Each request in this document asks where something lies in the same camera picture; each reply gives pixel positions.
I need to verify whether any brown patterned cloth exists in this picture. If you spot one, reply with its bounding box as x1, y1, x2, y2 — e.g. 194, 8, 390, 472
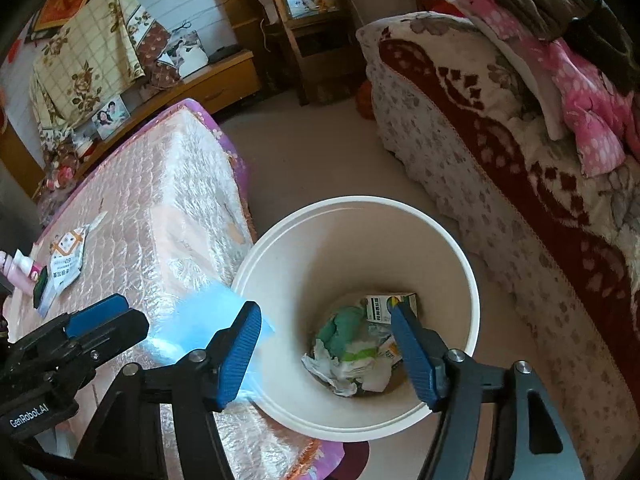
135, 22, 181, 88

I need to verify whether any white cloth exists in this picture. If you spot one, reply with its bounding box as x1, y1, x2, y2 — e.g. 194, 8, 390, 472
427, 0, 571, 141

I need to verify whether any orange bag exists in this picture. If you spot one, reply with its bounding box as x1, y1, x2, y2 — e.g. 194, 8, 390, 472
356, 82, 376, 121

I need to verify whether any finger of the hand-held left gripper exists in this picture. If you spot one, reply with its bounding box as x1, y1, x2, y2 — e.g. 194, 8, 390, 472
75, 309, 150, 368
65, 294, 130, 338

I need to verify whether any small framed photo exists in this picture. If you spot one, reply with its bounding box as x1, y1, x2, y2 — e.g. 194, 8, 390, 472
91, 95, 131, 141

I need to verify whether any dark wooden shelf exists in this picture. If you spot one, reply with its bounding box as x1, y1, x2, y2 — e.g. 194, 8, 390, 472
245, 0, 363, 106

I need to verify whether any white pill bottle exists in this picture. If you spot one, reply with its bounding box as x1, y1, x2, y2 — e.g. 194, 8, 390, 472
14, 249, 41, 281

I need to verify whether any pink spotted clothing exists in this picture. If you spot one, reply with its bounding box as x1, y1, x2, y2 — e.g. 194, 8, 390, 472
442, 0, 633, 178

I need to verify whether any large portrait photo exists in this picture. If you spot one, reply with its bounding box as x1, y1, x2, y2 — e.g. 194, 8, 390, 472
160, 30, 208, 78

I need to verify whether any blue plastic bag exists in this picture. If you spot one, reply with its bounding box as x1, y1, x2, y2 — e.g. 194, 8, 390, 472
150, 285, 276, 401

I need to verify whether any printed box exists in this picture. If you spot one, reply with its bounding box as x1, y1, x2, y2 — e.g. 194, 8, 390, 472
280, 0, 341, 21

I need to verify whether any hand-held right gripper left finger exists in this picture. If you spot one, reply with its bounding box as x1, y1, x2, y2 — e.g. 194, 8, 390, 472
75, 300, 263, 480

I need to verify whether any dark green packet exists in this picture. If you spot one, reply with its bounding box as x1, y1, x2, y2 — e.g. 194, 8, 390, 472
32, 265, 51, 308

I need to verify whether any dark clothing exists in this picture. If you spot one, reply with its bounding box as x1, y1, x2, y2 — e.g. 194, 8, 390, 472
492, 0, 640, 96

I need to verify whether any floral covered sofa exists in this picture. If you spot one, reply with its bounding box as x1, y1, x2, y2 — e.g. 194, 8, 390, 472
356, 10, 640, 480

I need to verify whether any white wrapper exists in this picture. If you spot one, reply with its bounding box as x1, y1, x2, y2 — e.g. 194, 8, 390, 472
301, 337, 398, 397

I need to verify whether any pink bottle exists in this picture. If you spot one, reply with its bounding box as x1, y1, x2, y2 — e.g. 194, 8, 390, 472
0, 251, 32, 292

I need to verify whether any white green carton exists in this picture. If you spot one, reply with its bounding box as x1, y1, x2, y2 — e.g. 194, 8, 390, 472
362, 292, 418, 323

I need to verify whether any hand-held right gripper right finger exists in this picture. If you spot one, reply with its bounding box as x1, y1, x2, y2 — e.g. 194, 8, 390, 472
390, 304, 586, 480

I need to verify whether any white orange snack packet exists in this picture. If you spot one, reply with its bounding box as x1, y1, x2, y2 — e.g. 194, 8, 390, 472
49, 226, 90, 295

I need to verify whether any yellow floral cloth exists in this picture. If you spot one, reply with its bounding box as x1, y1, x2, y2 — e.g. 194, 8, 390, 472
30, 0, 148, 131

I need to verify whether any teal packet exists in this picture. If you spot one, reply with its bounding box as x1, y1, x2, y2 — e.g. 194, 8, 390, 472
317, 307, 368, 361

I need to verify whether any white round bin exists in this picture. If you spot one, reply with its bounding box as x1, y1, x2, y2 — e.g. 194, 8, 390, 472
231, 199, 480, 443

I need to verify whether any wooden low cabinet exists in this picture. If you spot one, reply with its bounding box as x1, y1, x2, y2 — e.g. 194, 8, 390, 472
30, 49, 261, 201

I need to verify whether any blue white flat box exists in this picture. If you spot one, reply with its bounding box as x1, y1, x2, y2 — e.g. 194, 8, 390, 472
39, 280, 63, 318

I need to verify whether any artificial flower bunch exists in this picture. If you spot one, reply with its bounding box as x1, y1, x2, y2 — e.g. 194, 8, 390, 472
42, 145, 81, 191

